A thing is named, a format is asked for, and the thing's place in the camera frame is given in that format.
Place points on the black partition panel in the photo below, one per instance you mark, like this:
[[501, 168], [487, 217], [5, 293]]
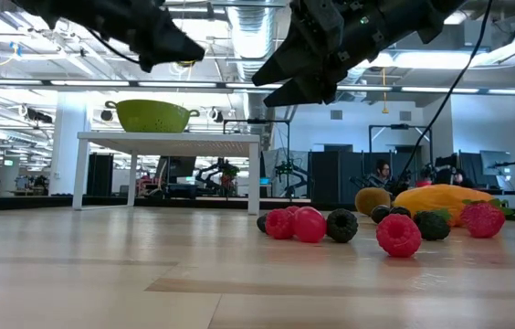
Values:
[[330, 173]]

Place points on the red raspberry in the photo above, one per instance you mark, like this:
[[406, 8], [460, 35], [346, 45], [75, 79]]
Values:
[[279, 225], [398, 235]]

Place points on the computer monitor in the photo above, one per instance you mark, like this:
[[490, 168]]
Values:
[[495, 162]]

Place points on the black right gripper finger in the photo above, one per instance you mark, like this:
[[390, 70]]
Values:
[[289, 59], [301, 91]]

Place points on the person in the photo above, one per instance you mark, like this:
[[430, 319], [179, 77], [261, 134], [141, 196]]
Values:
[[457, 177], [381, 170]]

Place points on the brown kiwi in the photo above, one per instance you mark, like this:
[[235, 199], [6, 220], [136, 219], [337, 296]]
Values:
[[371, 200]]

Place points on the orange yellow mango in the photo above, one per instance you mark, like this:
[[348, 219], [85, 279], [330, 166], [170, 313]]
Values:
[[440, 197]]

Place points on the long ceiling light strip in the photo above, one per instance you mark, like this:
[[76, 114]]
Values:
[[88, 83]]

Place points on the silver ventilation duct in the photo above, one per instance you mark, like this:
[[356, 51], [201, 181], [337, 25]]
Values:
[[250, 45]]

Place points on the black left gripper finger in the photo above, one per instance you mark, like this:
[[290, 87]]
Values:
[[171, 43]]

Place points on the white perforated shelf riser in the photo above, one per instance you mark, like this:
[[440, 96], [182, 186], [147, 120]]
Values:
[[171, 139]]

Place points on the green colander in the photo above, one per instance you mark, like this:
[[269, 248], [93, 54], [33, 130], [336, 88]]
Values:
[[152, 116]]

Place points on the black screen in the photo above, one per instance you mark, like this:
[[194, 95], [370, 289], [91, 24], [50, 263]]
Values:
[[177, 166]]

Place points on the blackberry with green leaf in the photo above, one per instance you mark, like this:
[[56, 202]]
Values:
[[432, 227]]

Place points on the black aluminium table frame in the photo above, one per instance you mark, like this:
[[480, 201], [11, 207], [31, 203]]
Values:
[[34, 202]]

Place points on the black cabinet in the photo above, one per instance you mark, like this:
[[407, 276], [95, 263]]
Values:
[[100, 176]]

